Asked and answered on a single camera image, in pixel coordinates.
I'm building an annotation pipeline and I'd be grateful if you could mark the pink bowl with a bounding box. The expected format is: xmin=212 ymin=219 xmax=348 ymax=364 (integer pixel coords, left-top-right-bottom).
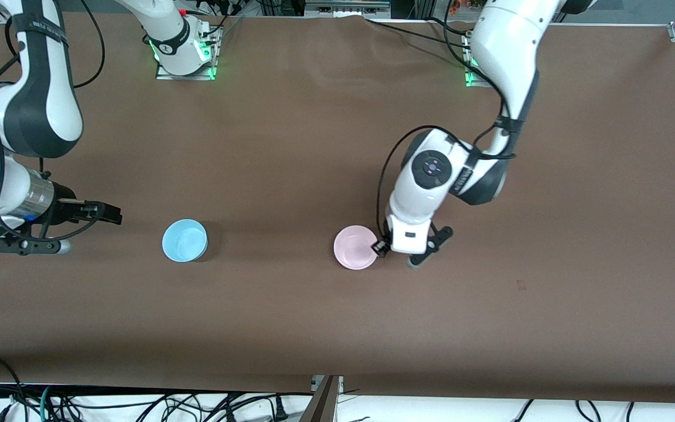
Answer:
xmin=333 ymin=225 xmax=380 ymax=271

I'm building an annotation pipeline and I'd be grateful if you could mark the blue bowl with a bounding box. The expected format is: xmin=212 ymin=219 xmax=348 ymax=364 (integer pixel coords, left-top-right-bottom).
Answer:
xmin=162 ymin=219 xmax=209 ymax=263

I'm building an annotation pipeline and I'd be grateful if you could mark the brown table cover sheet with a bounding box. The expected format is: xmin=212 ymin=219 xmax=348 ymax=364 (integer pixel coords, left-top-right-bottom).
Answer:
xmin=0 ymin=11 xmax=675 ymax=405

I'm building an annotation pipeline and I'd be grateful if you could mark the grey table support beam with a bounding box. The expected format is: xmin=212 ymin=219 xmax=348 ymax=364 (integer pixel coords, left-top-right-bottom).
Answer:
xmin=301 ymin=375 xmax=341 ymax=422

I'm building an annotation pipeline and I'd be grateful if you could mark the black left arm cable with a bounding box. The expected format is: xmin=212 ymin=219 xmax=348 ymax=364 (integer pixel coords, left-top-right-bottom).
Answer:
xmin=376 ymin=0 xmax=517 ymax=239

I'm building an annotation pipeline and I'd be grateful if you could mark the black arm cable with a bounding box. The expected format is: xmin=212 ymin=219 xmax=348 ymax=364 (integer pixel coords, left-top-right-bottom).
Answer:
xmin=0 ymin=0 xmax=106 ymax=243
xmin=376 ymin=0 xmax=517 ymax=239

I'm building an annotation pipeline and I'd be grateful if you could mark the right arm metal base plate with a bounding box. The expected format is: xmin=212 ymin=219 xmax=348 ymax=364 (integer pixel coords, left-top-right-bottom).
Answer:
xmin=155 ymin=26 xmax=219 ymax=81

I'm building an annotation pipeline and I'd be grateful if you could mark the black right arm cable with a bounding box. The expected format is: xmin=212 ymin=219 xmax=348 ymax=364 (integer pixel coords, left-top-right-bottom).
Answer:
xmin=0 ymin=0 xmax=106 ymax=243

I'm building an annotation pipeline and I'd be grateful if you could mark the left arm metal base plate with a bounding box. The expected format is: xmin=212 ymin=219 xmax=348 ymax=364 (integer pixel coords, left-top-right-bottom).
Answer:
xmin=463 ymin=32 xmax=495 ymax=88

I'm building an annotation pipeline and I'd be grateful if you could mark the black cable across table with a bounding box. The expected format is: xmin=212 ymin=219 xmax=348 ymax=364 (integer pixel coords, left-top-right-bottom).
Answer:
xmin=366 ymin=16 xmax=474 ymax=50

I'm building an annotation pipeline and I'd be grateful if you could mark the silver aluminium frame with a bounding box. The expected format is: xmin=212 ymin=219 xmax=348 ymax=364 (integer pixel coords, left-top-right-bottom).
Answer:
xmin=305 ymin=0 xmax=391 ymax=18

